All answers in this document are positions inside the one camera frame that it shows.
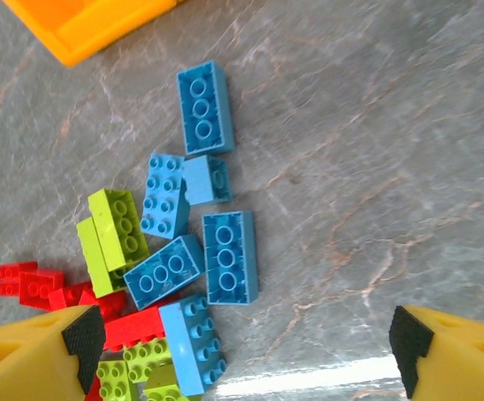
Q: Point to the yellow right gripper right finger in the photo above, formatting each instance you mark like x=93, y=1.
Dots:
x=463, y=359

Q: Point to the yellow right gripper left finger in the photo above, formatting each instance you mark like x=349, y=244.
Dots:
x=20, y=359

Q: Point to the red lego brick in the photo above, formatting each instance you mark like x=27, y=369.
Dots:
x=112, y=305
x=137, y=326
x=11, y=280
x=41, y=288
x=64, y=298

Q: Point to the lime green lego brick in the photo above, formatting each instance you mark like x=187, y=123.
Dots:
x=162, y=384
x=93, y=259
x=114, y=380
x=145, y=359
x=112, y=225

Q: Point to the small blue lego brick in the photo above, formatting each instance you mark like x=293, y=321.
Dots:
x=202, y=179

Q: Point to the orange plastic bin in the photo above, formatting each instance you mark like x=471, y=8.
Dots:
x=99, y=25

